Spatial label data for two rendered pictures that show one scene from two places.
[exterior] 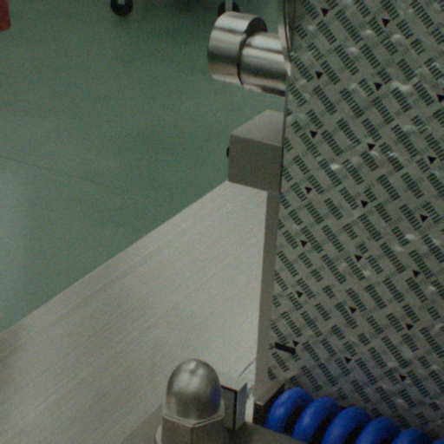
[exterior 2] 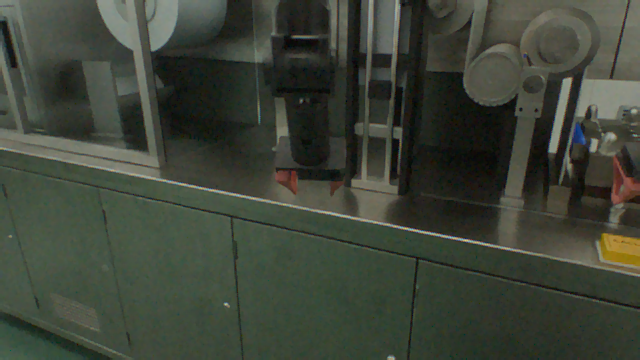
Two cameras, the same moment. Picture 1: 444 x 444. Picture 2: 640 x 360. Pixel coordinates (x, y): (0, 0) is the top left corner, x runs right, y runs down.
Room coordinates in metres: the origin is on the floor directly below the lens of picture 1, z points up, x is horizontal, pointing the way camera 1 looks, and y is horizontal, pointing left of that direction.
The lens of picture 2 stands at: (1.13, 0.89, 1.32)
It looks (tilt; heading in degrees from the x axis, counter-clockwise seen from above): 22 degrees down; 267
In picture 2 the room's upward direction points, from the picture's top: straight up
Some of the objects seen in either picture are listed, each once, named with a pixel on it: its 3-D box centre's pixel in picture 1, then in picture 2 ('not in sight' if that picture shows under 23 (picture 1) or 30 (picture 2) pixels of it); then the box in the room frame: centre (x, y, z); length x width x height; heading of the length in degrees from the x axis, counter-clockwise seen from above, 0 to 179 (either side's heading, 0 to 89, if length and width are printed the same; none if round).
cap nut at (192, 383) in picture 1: (193, 401); (607, 142); (0.47, 0.01, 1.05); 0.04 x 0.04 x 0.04
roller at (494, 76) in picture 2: not in sight; (497, 71); (0.63, -0.22, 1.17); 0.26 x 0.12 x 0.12; 63
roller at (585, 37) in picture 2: not in sight; (556, 41); (0.52, -0.17, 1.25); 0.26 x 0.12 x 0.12; 63
